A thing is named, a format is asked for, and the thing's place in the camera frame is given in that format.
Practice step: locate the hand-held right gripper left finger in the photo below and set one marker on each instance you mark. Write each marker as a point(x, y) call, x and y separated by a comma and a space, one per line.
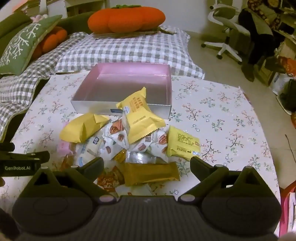
point(94, 166)

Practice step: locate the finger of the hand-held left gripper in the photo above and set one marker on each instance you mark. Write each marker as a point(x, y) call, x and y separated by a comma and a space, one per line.
point(7, 147)
point(30, 155)

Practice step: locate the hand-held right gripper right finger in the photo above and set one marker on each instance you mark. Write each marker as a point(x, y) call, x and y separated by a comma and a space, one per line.
point(196, 166)

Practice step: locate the red orange snack packet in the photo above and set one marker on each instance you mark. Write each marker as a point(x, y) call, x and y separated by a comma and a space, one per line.
point(66, 162)
point(108, 179)

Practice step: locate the small orange-yellow snack packet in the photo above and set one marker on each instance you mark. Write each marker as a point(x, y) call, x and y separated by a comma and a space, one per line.
point(119, 156)

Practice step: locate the plain yellow snack packet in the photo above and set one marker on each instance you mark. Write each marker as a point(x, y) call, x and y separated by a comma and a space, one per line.
point(78, 127)

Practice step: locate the large yellow snack packet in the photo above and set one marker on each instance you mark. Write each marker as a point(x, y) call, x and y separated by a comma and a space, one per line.
point(141, 111)

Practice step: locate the pink cardboard box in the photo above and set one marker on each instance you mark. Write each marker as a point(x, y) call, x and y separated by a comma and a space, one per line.
point(129, 78)

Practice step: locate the white blue snack packet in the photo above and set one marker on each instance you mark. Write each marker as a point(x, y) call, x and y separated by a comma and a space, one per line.
point(89, 148)

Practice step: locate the pink snack packet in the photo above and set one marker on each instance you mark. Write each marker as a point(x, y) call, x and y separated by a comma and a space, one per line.
point(64, 147)

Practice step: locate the golden brown snack packet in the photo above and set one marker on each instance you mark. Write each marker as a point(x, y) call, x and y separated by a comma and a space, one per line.
point(150, 173)

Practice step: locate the floral tablecloth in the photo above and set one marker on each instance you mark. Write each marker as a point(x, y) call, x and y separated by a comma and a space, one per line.
point(219, 115)

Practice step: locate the grey checked blanket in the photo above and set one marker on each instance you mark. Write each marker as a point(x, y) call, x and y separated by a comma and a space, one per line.
point(25, 83)

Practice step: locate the red plastic stool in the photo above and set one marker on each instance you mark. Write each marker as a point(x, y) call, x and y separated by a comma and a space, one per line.
point(288, 208)

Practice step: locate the green branch-print cushion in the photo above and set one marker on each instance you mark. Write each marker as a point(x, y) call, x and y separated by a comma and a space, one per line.
point(23, 46)

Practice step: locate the black bag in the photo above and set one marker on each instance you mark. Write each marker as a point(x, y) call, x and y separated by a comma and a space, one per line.
point(288, 97)

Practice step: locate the small orange pumpkin cushion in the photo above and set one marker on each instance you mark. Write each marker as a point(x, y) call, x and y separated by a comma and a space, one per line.
point(52, 39)

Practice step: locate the white bag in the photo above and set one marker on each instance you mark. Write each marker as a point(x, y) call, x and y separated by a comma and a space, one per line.
point(279, 83)

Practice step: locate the grey checked pillow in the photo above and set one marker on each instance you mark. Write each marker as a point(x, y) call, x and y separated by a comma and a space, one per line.
point(129, 51)

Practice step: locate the green sofa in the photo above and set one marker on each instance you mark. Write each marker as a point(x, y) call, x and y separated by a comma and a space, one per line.
point(11, 25)

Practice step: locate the pink plush toy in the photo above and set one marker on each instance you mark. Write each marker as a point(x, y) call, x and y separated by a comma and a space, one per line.
point(38, 18)

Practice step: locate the white office chair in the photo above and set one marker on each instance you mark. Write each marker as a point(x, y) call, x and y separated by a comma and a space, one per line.
point(226, 25)

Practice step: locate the large orange pumpkin cushion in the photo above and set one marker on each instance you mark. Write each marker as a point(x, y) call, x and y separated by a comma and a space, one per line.
point(124, 18)

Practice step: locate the white shelf unit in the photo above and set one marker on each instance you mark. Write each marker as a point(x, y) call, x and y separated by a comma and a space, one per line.
point(76, 7)

